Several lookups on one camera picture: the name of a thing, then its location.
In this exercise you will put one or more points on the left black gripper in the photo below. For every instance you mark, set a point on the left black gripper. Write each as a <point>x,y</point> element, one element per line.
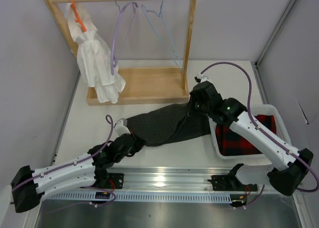
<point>138,145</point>

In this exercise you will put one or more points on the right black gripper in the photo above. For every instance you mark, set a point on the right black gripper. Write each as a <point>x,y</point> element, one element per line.
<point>191,107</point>

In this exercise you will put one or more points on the grey dotted skirt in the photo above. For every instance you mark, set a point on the grey dotted skirt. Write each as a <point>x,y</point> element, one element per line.
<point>170,124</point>

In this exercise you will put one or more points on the light blue wire hanger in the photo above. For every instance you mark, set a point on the light blue wire hanger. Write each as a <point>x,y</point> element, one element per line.
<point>159,26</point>

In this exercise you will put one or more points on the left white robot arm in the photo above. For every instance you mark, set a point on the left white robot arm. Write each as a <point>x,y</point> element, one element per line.
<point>30,187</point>

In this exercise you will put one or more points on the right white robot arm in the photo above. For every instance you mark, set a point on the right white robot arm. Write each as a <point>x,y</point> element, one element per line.
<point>290,165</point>

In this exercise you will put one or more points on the orange plastic hanger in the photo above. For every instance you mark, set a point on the orange plastic hanger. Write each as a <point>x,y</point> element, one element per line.
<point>77,16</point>

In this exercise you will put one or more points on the wooden clothes rack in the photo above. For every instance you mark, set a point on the wooden clothes rack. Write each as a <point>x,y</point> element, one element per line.
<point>144,85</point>

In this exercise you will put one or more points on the white plastic basket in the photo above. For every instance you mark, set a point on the white plastic basket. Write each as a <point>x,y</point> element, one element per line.
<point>256,110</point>

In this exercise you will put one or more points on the red black plaid garment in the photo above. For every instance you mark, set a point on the red black plaid garment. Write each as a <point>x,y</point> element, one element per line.
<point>232,144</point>

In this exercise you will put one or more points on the white ruffled garment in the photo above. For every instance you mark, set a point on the white ruffled garment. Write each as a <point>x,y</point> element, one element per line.
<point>94,57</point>

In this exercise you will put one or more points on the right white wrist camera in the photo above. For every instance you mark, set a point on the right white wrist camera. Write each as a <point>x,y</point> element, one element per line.
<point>200,76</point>

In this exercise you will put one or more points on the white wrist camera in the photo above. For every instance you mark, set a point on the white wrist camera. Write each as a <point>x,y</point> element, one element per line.
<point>120,127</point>
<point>200,76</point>

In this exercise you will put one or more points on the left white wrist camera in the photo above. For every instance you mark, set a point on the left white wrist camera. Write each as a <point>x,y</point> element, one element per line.
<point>120,127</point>

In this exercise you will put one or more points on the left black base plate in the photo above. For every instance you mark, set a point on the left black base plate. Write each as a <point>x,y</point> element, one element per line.
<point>111,181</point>

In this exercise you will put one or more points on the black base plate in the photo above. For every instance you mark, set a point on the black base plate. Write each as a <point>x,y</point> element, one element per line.
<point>222,183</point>
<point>111,181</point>

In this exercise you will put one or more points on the aluminium mounting rail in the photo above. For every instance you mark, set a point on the aluminium mounting rail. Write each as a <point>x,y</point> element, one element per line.
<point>162,178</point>

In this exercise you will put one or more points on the white slotted cable duct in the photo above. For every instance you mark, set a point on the white slotted cable duct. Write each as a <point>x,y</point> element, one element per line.
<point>122,196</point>

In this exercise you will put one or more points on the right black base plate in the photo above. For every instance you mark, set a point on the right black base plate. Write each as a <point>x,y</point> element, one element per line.
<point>222,183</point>

